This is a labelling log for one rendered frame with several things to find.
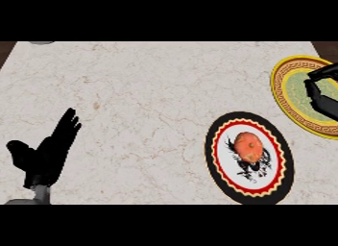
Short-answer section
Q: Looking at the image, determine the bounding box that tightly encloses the black red white plate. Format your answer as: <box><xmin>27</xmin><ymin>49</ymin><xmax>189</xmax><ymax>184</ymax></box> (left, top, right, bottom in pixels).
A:
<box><xmin>204</xmin><ymin>111</ymin><xmax>295</xmax><ymax>206</ymax></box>

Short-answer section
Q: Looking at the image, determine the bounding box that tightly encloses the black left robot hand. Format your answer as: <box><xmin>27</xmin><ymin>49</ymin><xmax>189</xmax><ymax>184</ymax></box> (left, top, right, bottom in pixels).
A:
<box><xmin>5</xmin><ymin>107</ymin><xmax>85</xmax><ymax>189</ymax></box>

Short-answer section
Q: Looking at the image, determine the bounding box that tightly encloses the orange squash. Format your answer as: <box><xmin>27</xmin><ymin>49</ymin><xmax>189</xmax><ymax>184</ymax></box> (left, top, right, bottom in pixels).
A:
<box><xmin>233</xmin><ymin>131</ymin><xmax>266</xmax><ymax>164</ymax></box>

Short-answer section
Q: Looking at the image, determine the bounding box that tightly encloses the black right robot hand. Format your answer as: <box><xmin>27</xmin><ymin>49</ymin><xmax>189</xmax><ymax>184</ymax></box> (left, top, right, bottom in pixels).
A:
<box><xmin>303</xmin><ymin>61</ymin><xmax>338</xmax><ymax>128</ymax></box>

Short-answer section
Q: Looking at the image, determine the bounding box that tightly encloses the yellow green plate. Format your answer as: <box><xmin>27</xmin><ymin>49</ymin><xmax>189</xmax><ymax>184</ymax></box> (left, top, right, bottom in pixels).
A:
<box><xmin>270</xmin><ymin>55</ymin><xmax>338</xmax><ymax>141</ymax></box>

